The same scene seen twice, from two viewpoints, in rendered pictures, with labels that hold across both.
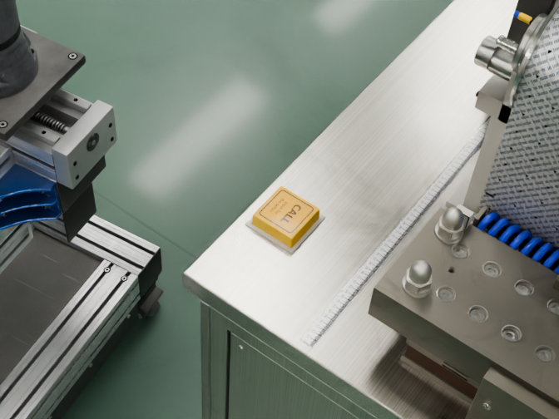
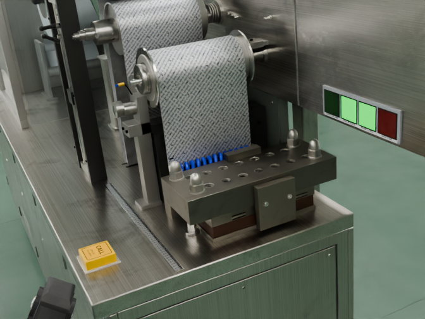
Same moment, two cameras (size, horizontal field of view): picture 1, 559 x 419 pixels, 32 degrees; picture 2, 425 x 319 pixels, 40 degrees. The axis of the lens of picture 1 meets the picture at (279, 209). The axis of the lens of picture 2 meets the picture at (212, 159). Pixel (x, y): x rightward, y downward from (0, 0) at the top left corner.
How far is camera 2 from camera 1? 0.89 m
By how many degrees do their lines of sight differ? 52
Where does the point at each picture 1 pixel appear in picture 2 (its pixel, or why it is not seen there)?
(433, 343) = (226, 204)
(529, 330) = (245, 171)
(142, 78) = not seen: outside the picture
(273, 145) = not seen: outside the picture
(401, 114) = (75, 209)
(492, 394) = (264, 195)
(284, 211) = (96, 251)
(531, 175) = (183, 128)
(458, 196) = (142, 203)
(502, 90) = (134, 122)
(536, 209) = (193, 145)
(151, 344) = not seen: outside the picture
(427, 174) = (119, 211)
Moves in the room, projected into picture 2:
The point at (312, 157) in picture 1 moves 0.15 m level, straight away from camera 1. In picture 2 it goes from (68, 242) to (28, 228)
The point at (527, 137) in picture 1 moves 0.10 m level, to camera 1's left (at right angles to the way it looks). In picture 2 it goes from (172, 109) to (147, 123)
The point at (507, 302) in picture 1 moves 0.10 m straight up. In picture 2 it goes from (226, 173) to (222, 133)
